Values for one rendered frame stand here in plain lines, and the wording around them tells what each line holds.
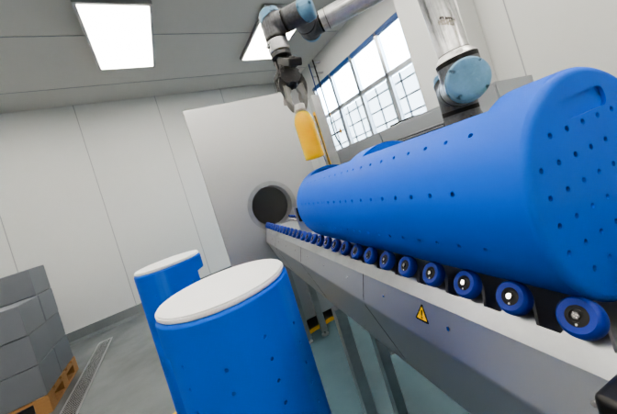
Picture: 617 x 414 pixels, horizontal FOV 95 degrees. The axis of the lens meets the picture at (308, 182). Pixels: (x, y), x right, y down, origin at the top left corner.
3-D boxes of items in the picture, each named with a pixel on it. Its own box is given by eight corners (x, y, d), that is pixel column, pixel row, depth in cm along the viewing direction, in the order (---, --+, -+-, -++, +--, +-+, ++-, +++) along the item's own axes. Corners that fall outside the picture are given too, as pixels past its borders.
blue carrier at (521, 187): (369, 220, 121) (347, 158, 121) (700, 244, 39) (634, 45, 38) (310, 247, 112) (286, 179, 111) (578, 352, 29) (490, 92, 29)
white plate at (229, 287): (267, 252, 81) (268, 256, 81) (162, 294, 71) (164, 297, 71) (298, 270, 55) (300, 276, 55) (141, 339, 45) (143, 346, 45)
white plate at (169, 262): (159, 269, 113) (160, 272, 113) (209, 246, 138) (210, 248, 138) (120, 277, 126) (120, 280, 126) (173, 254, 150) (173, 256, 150)
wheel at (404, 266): (405, 256, 63) (398, 253, 62) (420, 257, 59) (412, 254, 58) (402, 277, 61) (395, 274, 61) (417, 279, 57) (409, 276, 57)
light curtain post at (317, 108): (393, 346, 184) (316, 96, 183) (399, 351, 179) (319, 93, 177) (386, 351, 182) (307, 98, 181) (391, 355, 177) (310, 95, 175)
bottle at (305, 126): (321, 156, 93) (305, 102, 93) (303, 162, 95) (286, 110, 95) (328, 156, 100) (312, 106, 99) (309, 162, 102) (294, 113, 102)
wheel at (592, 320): (562, 296, 34) (551, 291, 34) (611, 302, 30) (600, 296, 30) (563, 335, 33) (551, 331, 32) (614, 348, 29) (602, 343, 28)
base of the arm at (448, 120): (456, 138, 108) (449, 113, 108) (499, 126, 96) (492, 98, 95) (436, 146, 100) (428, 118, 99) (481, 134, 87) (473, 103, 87)
